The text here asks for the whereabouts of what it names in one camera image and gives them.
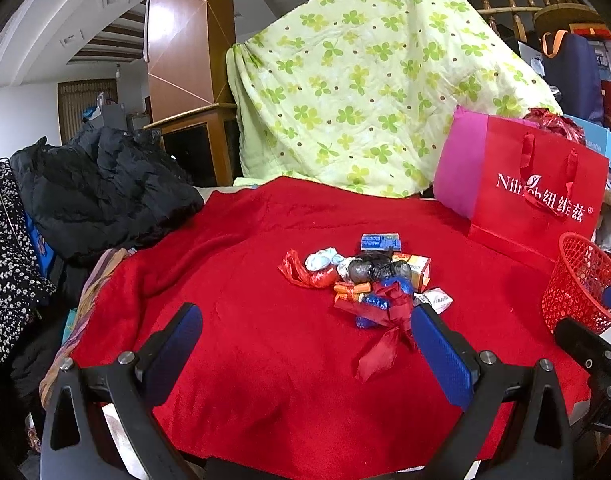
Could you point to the brown wooden pillar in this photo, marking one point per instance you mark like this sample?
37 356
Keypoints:
186 44

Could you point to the red ribbon wrapper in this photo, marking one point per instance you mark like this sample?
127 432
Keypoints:
396 321

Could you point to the red blanket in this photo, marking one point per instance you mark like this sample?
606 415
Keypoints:
271 382

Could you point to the red plastic mesh basket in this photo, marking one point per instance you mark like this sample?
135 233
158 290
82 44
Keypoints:
576 287

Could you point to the red white orange carton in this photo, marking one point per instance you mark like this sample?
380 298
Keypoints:
420 269

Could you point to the black white floral garment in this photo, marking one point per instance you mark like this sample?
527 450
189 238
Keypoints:
23 288

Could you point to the striped colourful cloth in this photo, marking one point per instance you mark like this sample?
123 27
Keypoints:
100 275

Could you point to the black plastic bag ball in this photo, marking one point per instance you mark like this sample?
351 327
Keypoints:
376 267

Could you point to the black puffy jacket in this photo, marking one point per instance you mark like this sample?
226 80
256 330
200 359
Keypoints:
105 188

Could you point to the red paper gift bag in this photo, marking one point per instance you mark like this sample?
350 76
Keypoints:
535 186

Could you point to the light blue cardboard box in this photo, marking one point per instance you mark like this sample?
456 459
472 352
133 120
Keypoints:
597 138

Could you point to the blue plastic bag ball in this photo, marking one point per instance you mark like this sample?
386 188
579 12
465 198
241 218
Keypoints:
380 299

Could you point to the woven straw hat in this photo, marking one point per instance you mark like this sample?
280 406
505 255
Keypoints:
562 15

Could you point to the crumpled red foil bag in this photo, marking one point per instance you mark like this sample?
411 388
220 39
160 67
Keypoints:
559 124

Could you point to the green clover quilt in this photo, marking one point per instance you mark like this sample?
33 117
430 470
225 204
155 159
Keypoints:
360 94

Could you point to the white blue crumpled wrapper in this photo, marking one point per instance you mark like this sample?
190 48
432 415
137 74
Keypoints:
322 259

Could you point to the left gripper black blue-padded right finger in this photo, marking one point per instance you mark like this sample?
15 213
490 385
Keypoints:
537 440

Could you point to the orange wrapper scrap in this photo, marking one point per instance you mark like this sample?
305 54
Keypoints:
351 292

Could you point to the blue silver toothpaste box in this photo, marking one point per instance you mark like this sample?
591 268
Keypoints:
380 242

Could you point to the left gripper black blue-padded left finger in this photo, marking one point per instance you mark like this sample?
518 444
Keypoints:
77 443

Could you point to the white paper packet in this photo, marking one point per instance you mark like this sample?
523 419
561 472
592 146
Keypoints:
437 298

